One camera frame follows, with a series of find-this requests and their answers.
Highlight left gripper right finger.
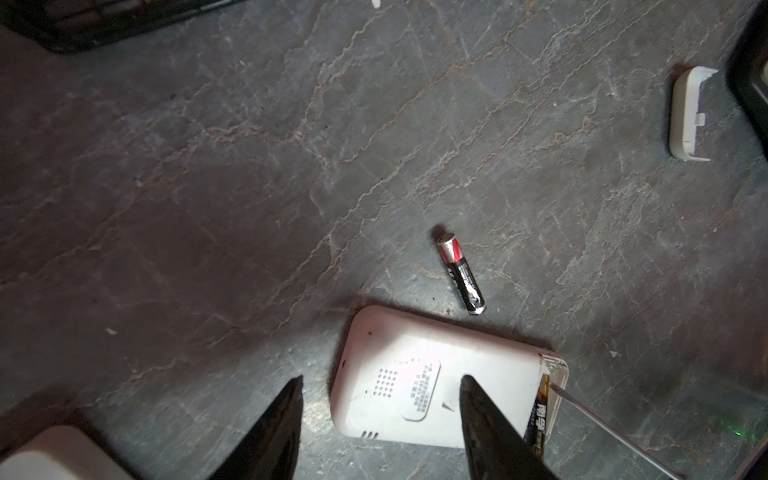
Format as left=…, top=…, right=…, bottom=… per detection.
left=459, top=375, right=556, bottom=480

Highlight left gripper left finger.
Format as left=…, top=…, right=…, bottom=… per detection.
left=209, top=376, right=303, bottom=480

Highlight grey white remote control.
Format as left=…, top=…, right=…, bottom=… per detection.
left=330, top=306, right=569, bottom=448

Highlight orange black screwdriver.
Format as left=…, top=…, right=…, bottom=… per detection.
left=550, top=383, right=685, bottom=480

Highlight red black AAA battery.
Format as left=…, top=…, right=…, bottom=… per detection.
left=436, top=232, right=486, bottom=316

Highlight white air conditioner remote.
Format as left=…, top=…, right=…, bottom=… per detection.
left=1, top=425, right=132, bottom=480

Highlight white battery cover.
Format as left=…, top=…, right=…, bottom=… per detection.
left=668, top=66, right=719, bottom=162

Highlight AAA batteries in remote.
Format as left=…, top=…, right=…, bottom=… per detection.
left=523, top=374, right=550, bottom=459

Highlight black calculator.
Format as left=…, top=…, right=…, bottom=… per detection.
left=726, top=1, right=767, bottom=157

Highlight black wire basket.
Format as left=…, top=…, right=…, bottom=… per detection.
left=1, top=0, right=232, bottom=54

